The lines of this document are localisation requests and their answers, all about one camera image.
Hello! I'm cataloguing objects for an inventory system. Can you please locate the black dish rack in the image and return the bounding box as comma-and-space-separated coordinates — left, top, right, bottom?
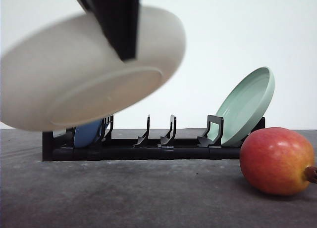
42, 115, 266, 162

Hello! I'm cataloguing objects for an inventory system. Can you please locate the white plate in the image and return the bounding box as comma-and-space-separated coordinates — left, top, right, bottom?
0, 6, 186, 131

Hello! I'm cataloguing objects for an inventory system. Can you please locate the green plate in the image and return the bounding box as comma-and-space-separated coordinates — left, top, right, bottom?
211, 66, 275, 145

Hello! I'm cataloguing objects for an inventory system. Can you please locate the red pomegranate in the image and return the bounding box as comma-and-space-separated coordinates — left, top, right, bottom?
240, 127, 317, 196

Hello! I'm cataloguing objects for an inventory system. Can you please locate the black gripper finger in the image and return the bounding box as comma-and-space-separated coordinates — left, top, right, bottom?
79, 0, 140, 61

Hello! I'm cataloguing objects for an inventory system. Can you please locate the blue plate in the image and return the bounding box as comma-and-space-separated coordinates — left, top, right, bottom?
74, 120, 102, 148

